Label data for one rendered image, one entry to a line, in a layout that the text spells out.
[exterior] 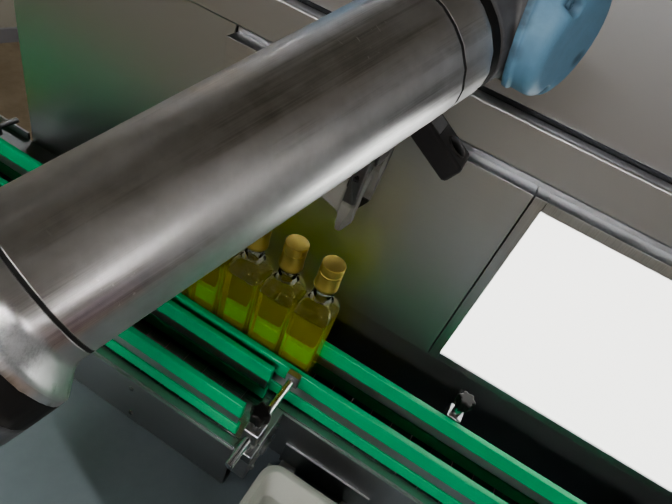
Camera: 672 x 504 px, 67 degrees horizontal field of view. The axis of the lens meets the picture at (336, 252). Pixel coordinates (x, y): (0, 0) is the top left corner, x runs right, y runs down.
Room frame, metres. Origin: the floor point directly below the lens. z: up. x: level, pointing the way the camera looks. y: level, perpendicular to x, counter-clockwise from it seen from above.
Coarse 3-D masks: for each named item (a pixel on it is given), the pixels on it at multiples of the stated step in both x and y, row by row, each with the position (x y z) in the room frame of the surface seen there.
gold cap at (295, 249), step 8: (288, 240) 0.51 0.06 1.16; (296, 240) 0.51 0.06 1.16; (304, 240) 0.52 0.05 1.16; (288, 248) 0.50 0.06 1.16; (296, 248) 0.50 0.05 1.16; (304, 248) 0.50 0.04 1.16; (280, 256) 0.51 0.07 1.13; (288, 256) 0.50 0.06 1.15; (296, 256) 0.50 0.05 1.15; (304, 256) 0.50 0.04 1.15; (280, 264) 0.50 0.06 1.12; (288, 264) 0.49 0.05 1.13; (296, 264) 0.50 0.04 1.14; (288, 272) 0.49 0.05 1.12; (296, 272) 0.50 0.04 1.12
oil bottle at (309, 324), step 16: (304, 304) 0.48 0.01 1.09; (320, 304) 0.48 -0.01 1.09; (336, 304) 0.50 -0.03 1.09; (304, 320) 0.47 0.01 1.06; (320, 320) 0.47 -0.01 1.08; (288, 336) 0.48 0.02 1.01; (304, 336) 0.47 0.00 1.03; (320, 336) 0.47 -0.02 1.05; (288, 352) 0.47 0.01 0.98; (304, 352) 0.47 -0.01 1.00; (320, 352) 0.51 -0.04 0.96; (304, 368) 0.47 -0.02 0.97
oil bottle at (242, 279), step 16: (240, 256) 0.52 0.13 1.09; (240, 272) 0.50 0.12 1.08; (256, 272) 0.50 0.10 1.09; (224, 288) 0.50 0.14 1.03; (240, 288) 0.50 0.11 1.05; (256, 288) 0.50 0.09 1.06; (224, 304) 0.50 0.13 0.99; (240, 304) 0.50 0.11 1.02; (224, 320) 0.50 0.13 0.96; (240, 320) 0.49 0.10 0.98
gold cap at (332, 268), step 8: (328, 256) 0.51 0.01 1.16; (336, 256) 0.51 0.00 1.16; (328, 264) 0.49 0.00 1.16; (336, 264) 0.50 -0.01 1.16; (344, 264) 0.50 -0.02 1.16; (320, 272) 0.49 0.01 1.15; (328, 272) 0.48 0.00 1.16; (336, 272) 0.48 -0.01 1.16; (344, 272) 0.50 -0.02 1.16; (320, 280) 0.48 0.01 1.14; (328, 280) 0.48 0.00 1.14; (336, 280) 0.49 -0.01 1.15; (320, 288) 0.48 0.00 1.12; (328, 288) 0.48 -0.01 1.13; (336, 288) 0.49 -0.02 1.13
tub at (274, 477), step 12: (276, 468) 0.36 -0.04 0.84; (264, 480) 0.34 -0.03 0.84; (276, 480) 0.36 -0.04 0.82; (288, 480) 0.36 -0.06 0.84; (300, 480) 0.36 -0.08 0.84; (252, 492) 0.32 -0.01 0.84; (264, 492) 0.35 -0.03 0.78; (276, 492) 0.35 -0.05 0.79; (288, 492) 0.35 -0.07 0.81; (300, 492) 0.35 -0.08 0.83; (312, 492) 0.35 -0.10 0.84
